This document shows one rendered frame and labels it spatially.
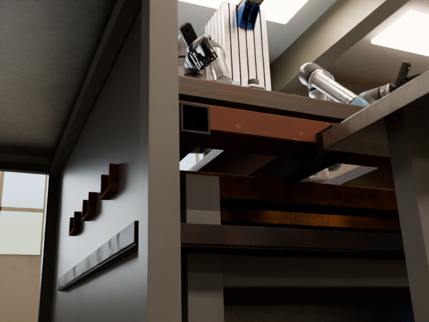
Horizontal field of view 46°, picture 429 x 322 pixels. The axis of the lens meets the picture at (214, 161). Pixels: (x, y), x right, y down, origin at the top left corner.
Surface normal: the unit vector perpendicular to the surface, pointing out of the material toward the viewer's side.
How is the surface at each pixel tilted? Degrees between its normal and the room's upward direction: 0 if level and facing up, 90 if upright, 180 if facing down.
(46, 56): 180
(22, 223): 90
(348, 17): 90
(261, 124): 90
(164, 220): 90
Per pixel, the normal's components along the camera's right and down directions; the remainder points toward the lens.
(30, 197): 0.39, -0.30
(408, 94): -0.92, -0.10
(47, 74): 0.04, 0.95
